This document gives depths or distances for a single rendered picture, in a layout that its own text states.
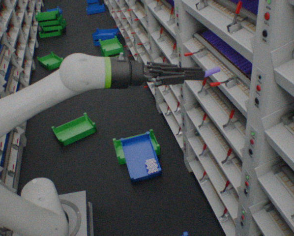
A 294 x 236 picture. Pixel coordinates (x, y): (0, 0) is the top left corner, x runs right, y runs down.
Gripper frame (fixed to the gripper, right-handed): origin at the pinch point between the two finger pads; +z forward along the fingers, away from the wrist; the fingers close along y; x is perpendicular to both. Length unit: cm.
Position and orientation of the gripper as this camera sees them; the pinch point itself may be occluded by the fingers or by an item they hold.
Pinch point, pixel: (192, 73)
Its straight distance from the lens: 96.2
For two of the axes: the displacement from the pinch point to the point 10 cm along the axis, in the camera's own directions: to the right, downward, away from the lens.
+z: 9.7, -0.3, 2.4
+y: -2.1, -5.7, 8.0
